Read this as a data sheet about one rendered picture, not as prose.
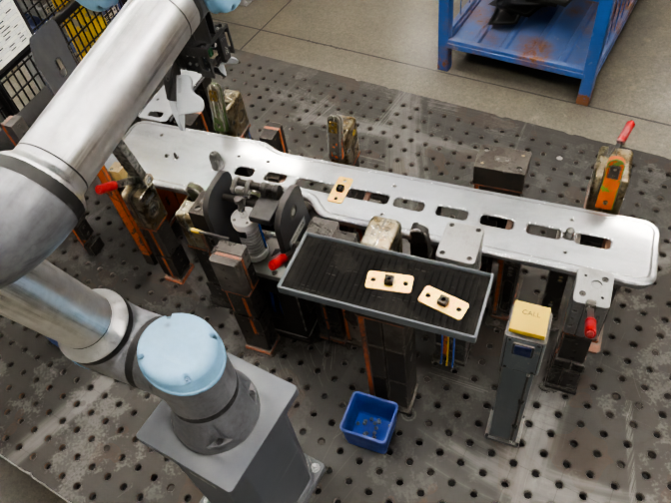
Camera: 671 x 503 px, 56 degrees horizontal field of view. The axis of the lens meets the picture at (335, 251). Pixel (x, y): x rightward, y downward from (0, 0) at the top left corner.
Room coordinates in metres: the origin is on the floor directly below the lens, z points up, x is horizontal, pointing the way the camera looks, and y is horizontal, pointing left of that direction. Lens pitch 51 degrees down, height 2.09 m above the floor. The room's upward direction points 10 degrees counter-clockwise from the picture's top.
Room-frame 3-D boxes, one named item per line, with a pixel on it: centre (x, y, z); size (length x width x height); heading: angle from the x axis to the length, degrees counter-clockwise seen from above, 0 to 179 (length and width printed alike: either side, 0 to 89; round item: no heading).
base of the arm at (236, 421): (0.50, 0.25, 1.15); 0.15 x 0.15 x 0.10
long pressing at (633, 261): (1.07, -0.06, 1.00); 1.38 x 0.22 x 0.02; 61
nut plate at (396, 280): (0.66, -0.09, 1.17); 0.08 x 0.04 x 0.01; 68
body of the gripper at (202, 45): (0.89, 0.15, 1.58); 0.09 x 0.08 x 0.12; 61
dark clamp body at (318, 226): (0.88, 0.03, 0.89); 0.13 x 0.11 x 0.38; 151
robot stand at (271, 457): (0.50, 0.25, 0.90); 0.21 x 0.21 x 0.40; 52
